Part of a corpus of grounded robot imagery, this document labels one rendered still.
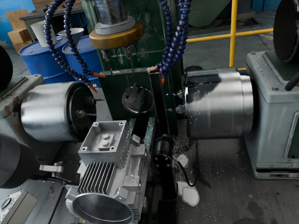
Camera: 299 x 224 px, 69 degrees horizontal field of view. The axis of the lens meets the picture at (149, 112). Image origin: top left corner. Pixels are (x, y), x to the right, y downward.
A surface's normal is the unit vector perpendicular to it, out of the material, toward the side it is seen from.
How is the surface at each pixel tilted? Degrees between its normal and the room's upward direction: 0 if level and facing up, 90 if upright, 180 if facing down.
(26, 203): 67
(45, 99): 28
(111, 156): 90
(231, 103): 54
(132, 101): 90
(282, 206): 0
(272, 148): 90
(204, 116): 73
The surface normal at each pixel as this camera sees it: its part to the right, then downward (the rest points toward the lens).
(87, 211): 0.74, -0.47
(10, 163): 0.96, 0.07
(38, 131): -0.14, 0.57
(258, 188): -0.17, -0.80
